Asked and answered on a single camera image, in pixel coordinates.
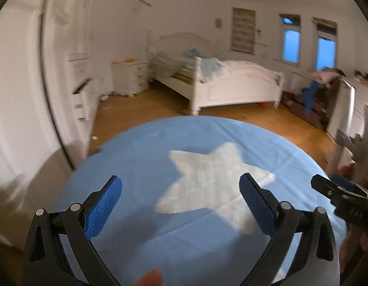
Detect person's right hand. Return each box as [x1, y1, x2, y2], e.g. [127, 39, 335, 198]
[339, 229, 368, 275]

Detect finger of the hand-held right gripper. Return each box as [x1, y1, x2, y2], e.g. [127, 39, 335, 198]
[311, 174, 349, 201]
[331, 174, 368, 200]

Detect white wardrobe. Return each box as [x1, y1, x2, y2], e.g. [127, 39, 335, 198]
[43, 0, 103, 159]

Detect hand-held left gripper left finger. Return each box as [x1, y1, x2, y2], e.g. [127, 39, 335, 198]
[21, 175, 123, 286]

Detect striped window blind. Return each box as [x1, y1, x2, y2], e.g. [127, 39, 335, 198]
[232, 7, 257, 55]

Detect person's left hand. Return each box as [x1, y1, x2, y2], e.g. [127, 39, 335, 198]
[133, 269, 164, 286]

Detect pink garment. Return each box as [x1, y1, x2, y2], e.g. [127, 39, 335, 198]
[310, 69, 337, 86]

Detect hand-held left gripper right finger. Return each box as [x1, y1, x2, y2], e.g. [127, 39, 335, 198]
[239, 172, 341, 286]

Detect white wooden bed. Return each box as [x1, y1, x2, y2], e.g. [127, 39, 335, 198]
[146, 32, 286, 117]

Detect pale blue bedding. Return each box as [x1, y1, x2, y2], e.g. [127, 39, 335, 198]
[200, 58, 225, 82]

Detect white nightstand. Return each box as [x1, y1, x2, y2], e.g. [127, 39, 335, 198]
[111, 60, 150, 97]

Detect blue hanging pants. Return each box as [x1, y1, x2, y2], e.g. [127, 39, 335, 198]
[301, 80, 320, 116]

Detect light blue printed sheet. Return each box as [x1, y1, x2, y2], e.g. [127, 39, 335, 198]
[54, 116, 349, 286]

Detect white dresser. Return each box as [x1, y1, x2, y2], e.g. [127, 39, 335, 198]
[327, 76, 368, 139]

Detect white framed window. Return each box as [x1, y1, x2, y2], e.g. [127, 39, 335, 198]
[278, 13, 302, 65]
[311, 17, 338, 71]

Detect folded striped bedding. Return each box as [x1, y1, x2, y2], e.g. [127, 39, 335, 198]
[152, 52, 200, 83]

